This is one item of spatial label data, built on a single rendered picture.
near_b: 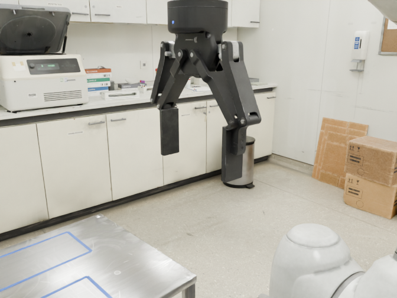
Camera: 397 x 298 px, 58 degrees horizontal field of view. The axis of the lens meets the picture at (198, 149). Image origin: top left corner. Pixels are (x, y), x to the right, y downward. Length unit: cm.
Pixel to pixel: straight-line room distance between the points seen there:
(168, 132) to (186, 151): 282
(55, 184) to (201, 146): 140
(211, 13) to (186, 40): 5
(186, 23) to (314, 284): 54
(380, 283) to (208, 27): 50
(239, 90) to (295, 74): 355
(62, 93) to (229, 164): 235
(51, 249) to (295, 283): 64
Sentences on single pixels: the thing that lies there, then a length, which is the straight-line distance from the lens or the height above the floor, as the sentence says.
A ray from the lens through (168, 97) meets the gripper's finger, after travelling 51.
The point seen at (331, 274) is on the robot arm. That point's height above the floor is 93.
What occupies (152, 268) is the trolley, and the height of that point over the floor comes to 82.
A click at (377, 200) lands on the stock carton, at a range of 323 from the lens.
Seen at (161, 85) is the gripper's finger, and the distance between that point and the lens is 53.
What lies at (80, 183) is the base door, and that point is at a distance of 290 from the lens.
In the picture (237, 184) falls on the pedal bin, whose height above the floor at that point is 5.
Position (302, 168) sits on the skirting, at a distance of 404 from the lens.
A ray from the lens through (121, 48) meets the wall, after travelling 358.
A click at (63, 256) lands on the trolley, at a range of 102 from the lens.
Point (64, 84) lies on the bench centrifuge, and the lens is 271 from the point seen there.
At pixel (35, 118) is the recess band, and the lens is 273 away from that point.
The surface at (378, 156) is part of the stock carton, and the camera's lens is 310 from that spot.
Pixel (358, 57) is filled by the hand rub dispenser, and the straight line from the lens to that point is 348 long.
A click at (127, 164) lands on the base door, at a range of 303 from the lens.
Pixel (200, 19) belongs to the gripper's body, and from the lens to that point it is 43.
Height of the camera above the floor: 135
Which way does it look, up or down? 17 degrees down
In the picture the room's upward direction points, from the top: straight up
